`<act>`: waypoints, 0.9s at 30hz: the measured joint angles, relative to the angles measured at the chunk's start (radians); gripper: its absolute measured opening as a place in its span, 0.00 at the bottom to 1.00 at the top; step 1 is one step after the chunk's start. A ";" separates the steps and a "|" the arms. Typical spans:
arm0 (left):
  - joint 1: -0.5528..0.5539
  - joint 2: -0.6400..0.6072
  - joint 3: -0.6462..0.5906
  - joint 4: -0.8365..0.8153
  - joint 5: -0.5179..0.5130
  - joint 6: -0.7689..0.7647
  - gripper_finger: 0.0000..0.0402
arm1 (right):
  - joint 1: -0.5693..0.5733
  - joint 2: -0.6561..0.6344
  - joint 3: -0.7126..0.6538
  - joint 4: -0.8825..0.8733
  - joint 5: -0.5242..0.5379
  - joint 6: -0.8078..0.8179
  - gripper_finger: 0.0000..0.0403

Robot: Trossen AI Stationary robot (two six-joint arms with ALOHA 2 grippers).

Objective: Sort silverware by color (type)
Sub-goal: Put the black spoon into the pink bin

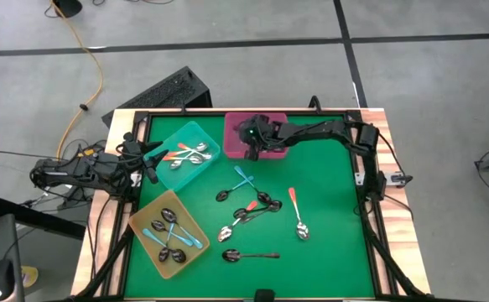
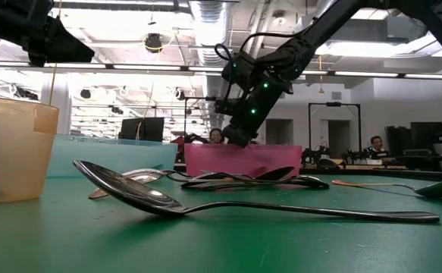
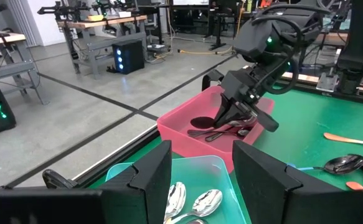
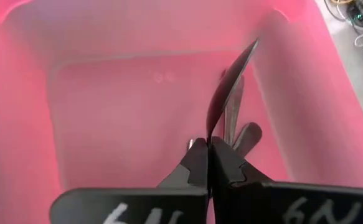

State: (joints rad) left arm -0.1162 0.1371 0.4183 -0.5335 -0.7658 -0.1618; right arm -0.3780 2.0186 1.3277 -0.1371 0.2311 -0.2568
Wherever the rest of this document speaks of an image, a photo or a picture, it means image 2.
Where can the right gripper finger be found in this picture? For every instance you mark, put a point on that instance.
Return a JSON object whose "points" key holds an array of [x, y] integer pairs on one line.
{"points": [[239, 136]]}

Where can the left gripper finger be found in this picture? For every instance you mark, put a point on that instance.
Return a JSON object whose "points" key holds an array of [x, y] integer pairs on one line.
{"points": [[69, 47]]}

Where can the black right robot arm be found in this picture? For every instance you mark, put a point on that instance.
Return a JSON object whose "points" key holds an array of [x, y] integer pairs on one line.
{"points": [[330, 19]]}

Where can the background black robot arm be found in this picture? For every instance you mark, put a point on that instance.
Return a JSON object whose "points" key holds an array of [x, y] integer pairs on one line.
{"points": [[353, 155], [313, 155]]}

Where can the long ceiling light strip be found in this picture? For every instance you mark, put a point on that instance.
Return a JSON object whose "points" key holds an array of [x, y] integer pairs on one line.
{"points": [[73, 65], [376, 74]]}

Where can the person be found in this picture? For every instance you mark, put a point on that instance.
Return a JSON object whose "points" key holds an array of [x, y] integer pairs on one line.
{"points": [[376, 143], [217, 135]]}

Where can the pink plastic bin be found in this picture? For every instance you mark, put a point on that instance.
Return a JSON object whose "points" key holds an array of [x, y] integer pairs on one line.
{"points": [[213, 159]]}

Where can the black ceiling-hung device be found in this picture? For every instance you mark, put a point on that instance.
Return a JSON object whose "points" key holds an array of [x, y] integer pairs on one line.
{"points": [[153, 42]]}

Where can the black computer monitor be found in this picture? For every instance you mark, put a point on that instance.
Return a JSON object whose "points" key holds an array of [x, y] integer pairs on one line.
{"points": [[145, 129]]}

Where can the teal translucent plastic bin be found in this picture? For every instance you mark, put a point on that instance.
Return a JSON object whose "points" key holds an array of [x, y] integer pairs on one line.
{"points": [[110, 155]]}

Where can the orange translucent plastic bin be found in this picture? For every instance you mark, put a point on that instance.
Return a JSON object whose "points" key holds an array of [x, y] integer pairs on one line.
{"points": [[12, 151]]}

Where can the black background equipment rack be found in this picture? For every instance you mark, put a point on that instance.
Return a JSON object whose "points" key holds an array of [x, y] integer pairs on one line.
{"points": [[429, 132]]}

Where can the green table mat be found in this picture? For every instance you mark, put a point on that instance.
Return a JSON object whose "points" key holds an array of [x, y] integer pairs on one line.
{"points": [[54, 242]]}

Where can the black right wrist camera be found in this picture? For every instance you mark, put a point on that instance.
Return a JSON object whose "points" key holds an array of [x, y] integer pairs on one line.
{"points": [[239, 72]]}

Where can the black metal gantry frame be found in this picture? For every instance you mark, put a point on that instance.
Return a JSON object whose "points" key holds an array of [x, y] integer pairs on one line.
{"points": [[334, 104]]}

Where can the silver ventilation duct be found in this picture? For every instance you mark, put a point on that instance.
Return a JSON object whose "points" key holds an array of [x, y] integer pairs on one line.
{"points": [[209, 19]]}

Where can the black aluminium table frame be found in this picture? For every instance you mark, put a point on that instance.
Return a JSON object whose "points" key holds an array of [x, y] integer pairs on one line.
{"points": [[357, 173]]}

